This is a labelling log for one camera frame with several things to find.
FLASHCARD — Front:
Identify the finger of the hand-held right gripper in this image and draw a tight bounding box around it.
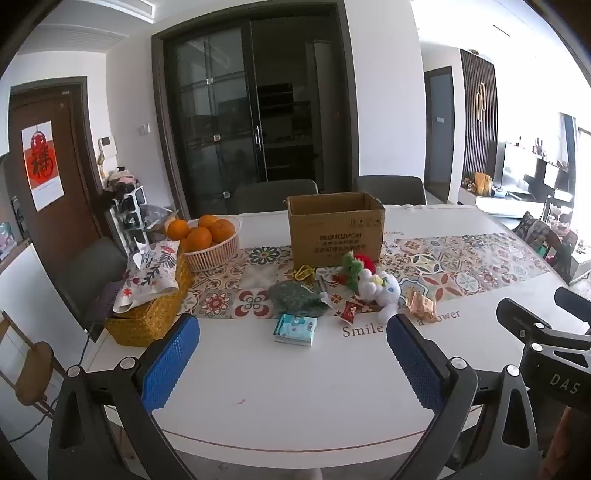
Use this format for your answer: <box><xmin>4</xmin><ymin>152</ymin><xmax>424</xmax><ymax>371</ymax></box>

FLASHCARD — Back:
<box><xmin>555</xmin><ymin>286</ymin><xmax>591</xmax><ymax>324</ymax></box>
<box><xmin>496</xmin><ymin>298</ymin><xmax>591</xmax><ymax>358</ymax></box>

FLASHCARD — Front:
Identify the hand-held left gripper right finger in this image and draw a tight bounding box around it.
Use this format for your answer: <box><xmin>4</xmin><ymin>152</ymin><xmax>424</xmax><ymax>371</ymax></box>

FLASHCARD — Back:
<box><xmin>385</xmin><ymin>314</ymin><xmax>542</xmax><ymax>480</ymax></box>

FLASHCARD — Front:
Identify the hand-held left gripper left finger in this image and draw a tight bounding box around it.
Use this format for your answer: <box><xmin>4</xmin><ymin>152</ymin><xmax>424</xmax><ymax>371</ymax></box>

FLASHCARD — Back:
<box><xmin>47</xmin><ymin>313</ymin><xmax>201</xmax><ymax>480</ymax></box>

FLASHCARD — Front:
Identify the white plush toy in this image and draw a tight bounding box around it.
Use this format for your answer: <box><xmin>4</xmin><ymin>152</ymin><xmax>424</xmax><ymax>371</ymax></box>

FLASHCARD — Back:
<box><xmin>358</xmin><ymin>268</ymin><xmax>402</xmax><ymax>321</ymax></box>

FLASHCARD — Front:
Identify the clear dark snack packet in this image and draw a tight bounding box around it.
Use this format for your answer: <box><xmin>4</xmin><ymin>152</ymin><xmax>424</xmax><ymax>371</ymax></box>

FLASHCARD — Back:
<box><xmin>315</xmin><ymin>272</ymin><xmax>334</xmax><ymax>310</ymax></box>

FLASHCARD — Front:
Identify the dark green plush pouch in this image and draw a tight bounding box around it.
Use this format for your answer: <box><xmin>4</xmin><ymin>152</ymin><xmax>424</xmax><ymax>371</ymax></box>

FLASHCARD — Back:
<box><xmin>268</xmin><ymin>281</ymin><xmax>326</xmax><ymax>319</ymax></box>

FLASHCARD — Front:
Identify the brown cardboard box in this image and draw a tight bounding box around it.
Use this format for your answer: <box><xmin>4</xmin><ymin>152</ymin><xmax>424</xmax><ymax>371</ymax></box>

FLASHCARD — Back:
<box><xmin>286</xmin><ymin>192</ymin><xmax>386</xmax><ymax>271</ymax></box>

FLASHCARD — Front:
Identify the person's right forearm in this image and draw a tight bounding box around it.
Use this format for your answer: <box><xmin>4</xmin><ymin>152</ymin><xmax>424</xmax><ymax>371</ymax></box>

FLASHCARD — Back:
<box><xmin>549</xmin><ymin>407</ymin><xmax>591</xmax><ymax>480</ymax></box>

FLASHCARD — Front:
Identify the yellow wicker basket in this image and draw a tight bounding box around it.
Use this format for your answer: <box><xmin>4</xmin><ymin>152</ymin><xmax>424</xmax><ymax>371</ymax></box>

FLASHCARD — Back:
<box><xmin>105</xmin><ymin>251</ymin><xmax>192</xmax><ymax>348</ymax></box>

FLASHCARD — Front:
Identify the orange snack packet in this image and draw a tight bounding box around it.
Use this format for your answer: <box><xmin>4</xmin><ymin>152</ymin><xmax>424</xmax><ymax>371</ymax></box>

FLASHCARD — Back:
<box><xmin>405</xmin><ymin>292</ymin><xmax>437</xmax><ymax>323</ymax></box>

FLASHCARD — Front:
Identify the patterned armchair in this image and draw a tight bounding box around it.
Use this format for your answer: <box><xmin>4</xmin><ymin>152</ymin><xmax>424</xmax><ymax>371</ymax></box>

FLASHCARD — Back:
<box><xmin>512</xmin><ymin>212</ymin><xmax>578</xmax><ymax>278</ymax></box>

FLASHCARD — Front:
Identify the patterned tile table runner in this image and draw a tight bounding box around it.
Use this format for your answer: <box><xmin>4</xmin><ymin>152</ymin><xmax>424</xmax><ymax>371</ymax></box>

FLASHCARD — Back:
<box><xmin>178</xmin><ymin>232</ymin><xmax>552</xmax><ymax>320</ymax></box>

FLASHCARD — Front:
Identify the red candy packet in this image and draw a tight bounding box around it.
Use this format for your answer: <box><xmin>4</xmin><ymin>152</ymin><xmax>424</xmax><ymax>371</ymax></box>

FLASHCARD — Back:
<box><xmin>341</xmin><ymin>300</ymin><xmax>365</xmax><ymax>326</ymax></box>

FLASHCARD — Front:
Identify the floral cloth pouch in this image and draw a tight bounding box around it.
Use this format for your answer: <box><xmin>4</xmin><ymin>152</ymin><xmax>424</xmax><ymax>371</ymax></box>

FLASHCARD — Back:
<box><xmin>113</xmin><ymin>240</ymin><xmax>181</xmax><ymax>315</ymax></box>

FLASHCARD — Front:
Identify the white plastic fruit basket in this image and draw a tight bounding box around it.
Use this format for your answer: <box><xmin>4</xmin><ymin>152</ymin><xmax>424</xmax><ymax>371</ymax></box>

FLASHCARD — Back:
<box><xmin>182</xmin><ymin>216</ymin><xmax>243</xmax><ymax>273</ymax></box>

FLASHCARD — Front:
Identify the green and red plush toy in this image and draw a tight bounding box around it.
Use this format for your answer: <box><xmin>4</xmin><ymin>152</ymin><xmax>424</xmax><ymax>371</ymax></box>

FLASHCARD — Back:
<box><xmin>333</xmin><ymin>253</ymin><xmax>378</xmax><ymax>292</ymax></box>

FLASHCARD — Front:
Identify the white low cabinet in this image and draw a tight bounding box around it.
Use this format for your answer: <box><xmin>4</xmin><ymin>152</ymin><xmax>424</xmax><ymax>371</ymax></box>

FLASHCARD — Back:
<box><xmin>459</xmin><ymin>187</ymin><xmax>555</xmax><ymax>217</ymax></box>

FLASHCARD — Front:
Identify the dark grey side chair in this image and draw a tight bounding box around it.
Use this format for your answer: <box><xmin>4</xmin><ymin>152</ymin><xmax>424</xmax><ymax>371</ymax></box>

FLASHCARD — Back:
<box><xmin>60</xmin><ymin>237</ymin><xmax>127</xmax><ymax>342</ymax></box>

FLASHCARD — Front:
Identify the light blue tissue pack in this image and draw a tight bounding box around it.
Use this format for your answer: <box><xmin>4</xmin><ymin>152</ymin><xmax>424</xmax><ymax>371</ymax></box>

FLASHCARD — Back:
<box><xmin>273</xmin><ymin>314</ymin><xmax>318</xmax><ymax>347</ymax></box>

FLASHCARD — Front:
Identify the pile of oranges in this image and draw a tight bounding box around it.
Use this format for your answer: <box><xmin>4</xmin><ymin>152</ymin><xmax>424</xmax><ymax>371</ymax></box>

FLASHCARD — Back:
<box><xmin>166</xmin><ymin>215</ymin><xmax>236</xmax><ymax>254</ymax></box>

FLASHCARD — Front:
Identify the wooden chair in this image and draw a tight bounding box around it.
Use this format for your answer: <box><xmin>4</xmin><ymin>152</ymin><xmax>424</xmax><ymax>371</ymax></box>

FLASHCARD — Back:
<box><xmin>0</xmin><ymin>310</ymin><xmax>62</xmax><ymax>416</ymax></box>

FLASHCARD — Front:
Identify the small floor cardboard box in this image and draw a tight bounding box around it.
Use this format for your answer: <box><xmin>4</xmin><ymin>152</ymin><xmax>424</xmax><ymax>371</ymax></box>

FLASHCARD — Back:
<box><xmin>139</xmin><ymin>203</ymin><xmax>182</xmax><ymax>234</ymax></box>

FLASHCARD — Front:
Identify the white shoe rack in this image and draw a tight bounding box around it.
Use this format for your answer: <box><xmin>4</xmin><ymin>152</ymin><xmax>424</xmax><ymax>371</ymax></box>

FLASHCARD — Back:
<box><xmin>111</xmin><ymin>185</ymin><xmax>148</xmax><ymax>252</ymax></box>

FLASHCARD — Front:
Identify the grey dining chair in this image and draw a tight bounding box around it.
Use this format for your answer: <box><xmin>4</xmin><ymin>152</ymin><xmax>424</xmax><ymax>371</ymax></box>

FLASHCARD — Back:
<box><xmin>226</xmin><ymin>179</ymin><xmax>319</xmax><ymax>215</ymax></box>
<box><xmin>353</xmin><ymin>175</ymin><xmax>426</xmax><ymax>206</ymax></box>

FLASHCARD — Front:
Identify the pile of clothes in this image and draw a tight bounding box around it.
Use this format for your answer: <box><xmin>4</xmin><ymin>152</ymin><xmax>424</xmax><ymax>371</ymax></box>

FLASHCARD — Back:
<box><xmin>104</xmin><ymin>168</ymin><xmax>139</xmax><ymax>192</ymax></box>

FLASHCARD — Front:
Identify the brown wooden door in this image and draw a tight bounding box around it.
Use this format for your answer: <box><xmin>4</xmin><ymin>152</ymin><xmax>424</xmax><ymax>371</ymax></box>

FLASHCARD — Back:
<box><xmin>9</xmin><ymin>76</ymin><xmax>108</xmax><ymax>296</ymax></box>

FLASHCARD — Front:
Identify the dark interior door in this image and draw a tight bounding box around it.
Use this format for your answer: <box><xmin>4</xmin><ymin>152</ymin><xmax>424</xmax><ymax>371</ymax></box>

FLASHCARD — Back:
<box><xmin>424</xmin><ymin>67</ymin><xmax>455</xmax><ymax>204</ymax></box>

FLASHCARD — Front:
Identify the dark glass sliding door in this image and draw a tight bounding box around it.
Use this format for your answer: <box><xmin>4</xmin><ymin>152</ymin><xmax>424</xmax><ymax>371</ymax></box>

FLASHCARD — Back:
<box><xmin>151</xmin><ymin>0</ymin><xmax>358</xmax><ymax>220</ymax></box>

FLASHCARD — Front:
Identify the dark slatted wall panel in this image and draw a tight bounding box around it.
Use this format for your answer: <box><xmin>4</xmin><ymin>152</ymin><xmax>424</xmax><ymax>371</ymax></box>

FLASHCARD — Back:
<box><xmin>460</xmin><ymin>48</ymin><xmax>499</xmax><ymax>185</ymax></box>

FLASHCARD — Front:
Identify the red and white wall poster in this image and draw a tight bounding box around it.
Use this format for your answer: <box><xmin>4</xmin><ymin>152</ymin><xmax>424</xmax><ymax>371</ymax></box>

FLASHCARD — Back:
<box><xmin>21</xmin><ymin>121</ymin><xmax>64</xmax><ymax>212</ymax></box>

